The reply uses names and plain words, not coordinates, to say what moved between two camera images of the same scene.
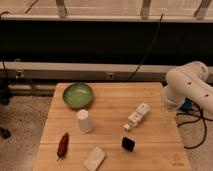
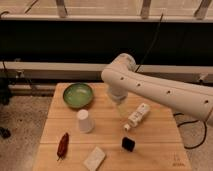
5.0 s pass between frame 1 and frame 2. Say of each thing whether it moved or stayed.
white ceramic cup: stayed
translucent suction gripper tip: moved
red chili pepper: stayed
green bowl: stayed
